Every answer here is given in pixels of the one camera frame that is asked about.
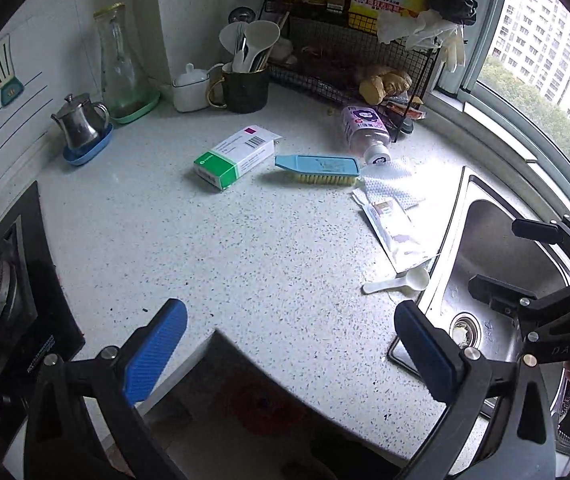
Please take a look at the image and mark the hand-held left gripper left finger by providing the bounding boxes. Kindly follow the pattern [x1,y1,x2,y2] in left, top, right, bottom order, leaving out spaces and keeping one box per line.
[24,298,188,480]

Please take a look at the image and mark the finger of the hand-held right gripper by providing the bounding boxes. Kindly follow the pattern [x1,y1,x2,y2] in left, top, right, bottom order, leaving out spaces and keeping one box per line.
[511,216,570,273]
[467,274,570,368]

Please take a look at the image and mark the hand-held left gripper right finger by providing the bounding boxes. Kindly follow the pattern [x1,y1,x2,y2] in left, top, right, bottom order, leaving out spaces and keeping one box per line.
[394,300,558,480]

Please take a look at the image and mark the white plastic scoop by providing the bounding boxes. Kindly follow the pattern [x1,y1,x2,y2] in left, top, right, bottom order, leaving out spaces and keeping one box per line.
[362,266,430,296]

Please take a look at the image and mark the red plastic bag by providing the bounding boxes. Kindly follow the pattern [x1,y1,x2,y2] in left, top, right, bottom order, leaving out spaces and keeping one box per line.
[212,367,291,438]

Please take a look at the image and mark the white foil pouch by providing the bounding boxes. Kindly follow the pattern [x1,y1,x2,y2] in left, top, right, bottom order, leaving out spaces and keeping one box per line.
[362,197,438,271]

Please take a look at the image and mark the white paper towel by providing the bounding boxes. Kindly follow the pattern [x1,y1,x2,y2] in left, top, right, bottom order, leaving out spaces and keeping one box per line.
[352,160,426,209]

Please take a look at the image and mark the purple label plastic bottle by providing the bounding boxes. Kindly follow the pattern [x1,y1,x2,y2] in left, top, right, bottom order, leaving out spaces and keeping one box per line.
[341,105,392,166]

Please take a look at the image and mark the green and white medicine box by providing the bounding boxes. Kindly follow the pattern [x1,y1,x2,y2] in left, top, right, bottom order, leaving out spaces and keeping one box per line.
[194,126,282,192]

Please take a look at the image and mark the blue scrub brush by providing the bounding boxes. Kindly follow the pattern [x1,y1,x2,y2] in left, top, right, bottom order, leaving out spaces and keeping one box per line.
[274,154,362,187]

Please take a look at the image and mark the stainless steel sink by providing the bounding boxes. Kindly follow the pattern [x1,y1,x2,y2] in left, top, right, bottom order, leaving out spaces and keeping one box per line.
[387,166,570,456]

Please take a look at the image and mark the black glass gas stove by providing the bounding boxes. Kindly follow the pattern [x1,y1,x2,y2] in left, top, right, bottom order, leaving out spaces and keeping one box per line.
[0,181,86,441]

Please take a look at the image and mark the green trees outside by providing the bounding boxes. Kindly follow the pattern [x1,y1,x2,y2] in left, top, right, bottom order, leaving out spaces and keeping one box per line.
[480,57,570,161]

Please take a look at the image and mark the red snack packets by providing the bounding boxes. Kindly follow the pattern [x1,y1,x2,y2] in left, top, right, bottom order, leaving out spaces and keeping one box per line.
[385,94,426,121]

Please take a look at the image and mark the blue saucer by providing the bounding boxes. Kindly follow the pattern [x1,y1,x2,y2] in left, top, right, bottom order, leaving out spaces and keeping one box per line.
[62,122,114,167]

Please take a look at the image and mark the apartment buildings outside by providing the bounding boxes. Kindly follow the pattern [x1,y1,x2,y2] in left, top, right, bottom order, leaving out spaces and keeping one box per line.
[490,0,570,126]

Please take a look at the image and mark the white gloves on rack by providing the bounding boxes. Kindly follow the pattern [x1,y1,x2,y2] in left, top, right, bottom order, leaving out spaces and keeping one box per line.
[377,7,466,73]

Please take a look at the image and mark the steel teapot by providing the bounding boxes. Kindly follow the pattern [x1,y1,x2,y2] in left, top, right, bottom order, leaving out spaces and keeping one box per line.
[50,93,111,148]

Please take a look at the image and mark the green plastic tray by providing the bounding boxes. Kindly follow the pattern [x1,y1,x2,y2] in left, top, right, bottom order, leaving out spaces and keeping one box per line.
[110,89,161,125]

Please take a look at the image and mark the white lidded jar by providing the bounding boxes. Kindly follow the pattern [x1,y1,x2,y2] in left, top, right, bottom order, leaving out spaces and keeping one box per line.
[172,63,212,113]

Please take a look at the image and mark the dark green mug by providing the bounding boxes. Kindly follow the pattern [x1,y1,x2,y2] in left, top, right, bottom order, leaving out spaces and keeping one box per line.
[207,62,271,114]

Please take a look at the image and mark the clear glass carafe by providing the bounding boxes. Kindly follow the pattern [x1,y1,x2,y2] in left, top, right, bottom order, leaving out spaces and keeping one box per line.
[94,3,148,116]

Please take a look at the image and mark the garlic bulb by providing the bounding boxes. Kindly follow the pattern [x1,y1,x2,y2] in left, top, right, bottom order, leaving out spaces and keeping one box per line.
[270,40,296,63]

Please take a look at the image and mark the white plastic spoon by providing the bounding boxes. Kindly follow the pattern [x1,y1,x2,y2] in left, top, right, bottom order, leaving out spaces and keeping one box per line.
[219,22,246,73]

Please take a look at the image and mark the white rice paddle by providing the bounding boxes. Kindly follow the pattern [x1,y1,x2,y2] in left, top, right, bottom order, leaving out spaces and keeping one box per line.
[243,20,281,72]

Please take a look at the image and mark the wooden chopsticks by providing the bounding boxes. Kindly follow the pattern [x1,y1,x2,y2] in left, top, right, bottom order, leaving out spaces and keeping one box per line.
[260,12,291,71]

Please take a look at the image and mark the white window frame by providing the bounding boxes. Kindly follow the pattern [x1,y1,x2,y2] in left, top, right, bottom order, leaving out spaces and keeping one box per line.
[435,0,570,191]

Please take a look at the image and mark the black wire rack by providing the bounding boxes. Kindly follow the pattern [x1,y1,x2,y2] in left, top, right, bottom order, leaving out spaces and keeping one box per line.
[257,0,440,133]

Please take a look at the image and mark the kitchen cartoon wall sticker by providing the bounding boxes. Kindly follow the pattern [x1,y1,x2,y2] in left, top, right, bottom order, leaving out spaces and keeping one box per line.
[0,32,48,161]

